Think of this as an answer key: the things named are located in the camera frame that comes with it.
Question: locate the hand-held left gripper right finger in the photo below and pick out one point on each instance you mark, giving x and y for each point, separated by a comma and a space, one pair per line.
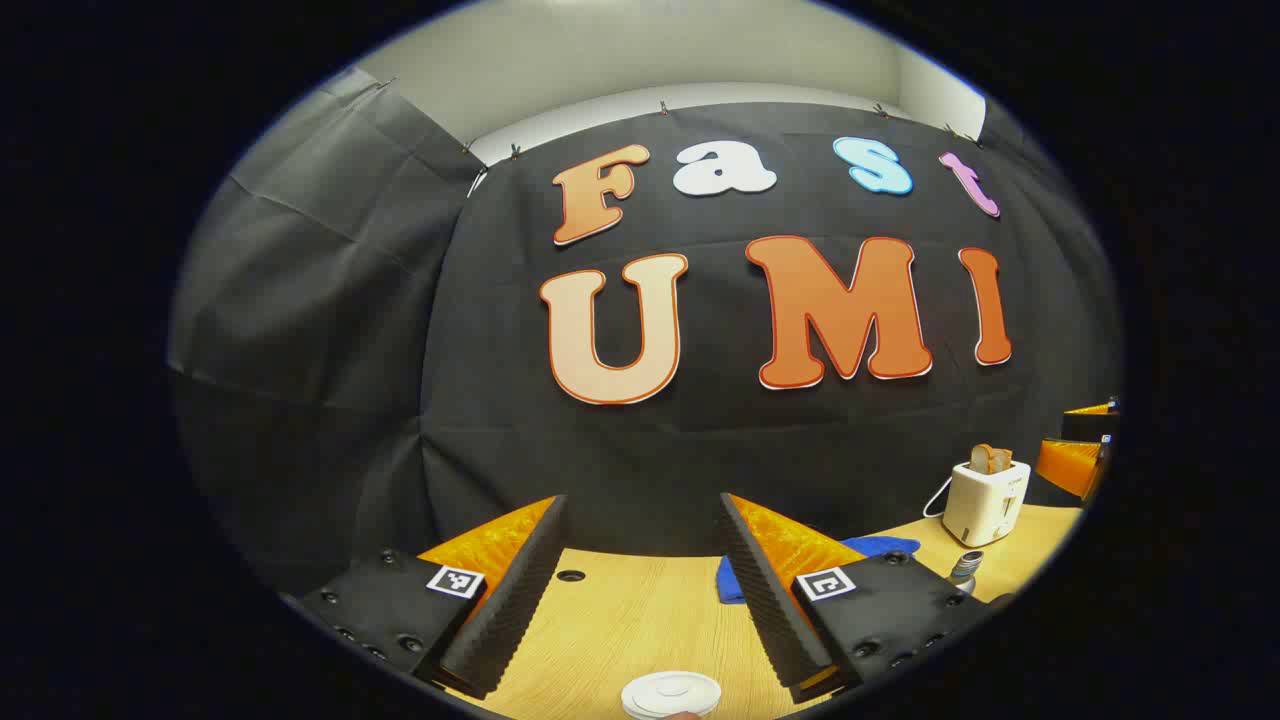
765, 600

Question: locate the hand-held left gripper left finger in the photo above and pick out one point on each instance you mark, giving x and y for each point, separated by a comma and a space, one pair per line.
520, 600

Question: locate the blue towel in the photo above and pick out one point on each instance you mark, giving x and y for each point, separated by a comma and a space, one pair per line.
880, 546

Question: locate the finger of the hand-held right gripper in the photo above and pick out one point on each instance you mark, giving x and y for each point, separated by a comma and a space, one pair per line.
1070, 465
1090, 426

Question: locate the toast slice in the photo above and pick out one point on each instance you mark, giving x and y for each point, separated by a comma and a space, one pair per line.
982, 460
1003, 461

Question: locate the white toaster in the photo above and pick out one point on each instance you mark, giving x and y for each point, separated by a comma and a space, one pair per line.
985, 505

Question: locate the silver water bottle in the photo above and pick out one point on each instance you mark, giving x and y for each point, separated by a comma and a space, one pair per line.
966, 568

